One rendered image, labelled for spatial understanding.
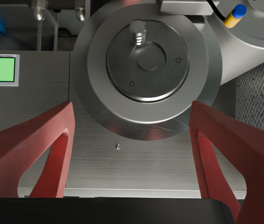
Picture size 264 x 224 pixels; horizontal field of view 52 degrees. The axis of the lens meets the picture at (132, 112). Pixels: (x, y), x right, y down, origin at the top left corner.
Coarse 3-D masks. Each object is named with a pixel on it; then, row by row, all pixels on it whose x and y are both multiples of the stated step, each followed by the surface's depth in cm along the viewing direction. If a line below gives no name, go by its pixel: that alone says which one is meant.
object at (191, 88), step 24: (120, 24) 26; (168, 24) 26; (192, 24) 26; (96, 48) 25; (192, 48) 25; (96, 72) 25; (192, 72) 25; (120, 96) 25; (192, 96) 25; (144, 120) 25
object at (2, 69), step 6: (0, 60) 59; (6, 60) 59; (12, 60) 59; (0, 66) 59; (6, 66) 59; (12, 66) 59; (0, 72) 59; (6, 72) 59; (12, 72) 59; (0, 78) 59; (6, 78) 58; (12, 78) 58
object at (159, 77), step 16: (128, 32) 24; (160, 32) 24; (176, 32) 24; (112, 48) 24; (128, 48) 24; (144, 48) 25; (160, 48) 25; (176, 48) 24; (112, 64) 24; (128, 64) 24; (144, 64) 24; (160, 64) 25; (176, 64) 24; (112, 80) 24; (128, 80) 24; (144, 80) 24; (160, 80) 24; (176, 80) 24; (128, 96) 25; (144, 96) 24; (160, 96) 24
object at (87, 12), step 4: (88, 0) 27; (92, 0) 29; (96, 0) 32; (100, 0) 35; (104, 0) 40; (108, 0) 46; (88, 4) 27; (92, 4) 29; (96, 4) 32; (100, 4) 35; (104, 4) 40; (88, 8) 27; (92, 8) 29; (96, 8) 32; (88, 12) 27; (92, 12) 29; (88, 16) 27
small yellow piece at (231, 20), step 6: (210, 0) 22; (240, 6) 18; (216, 12) 21; (234, 12) 19; (240, 12) 18; (222, 18) 21; (228, 18) 20; (234, 18) 19; (240, 18) 19; (228, 24) 20; (234, 24) 20
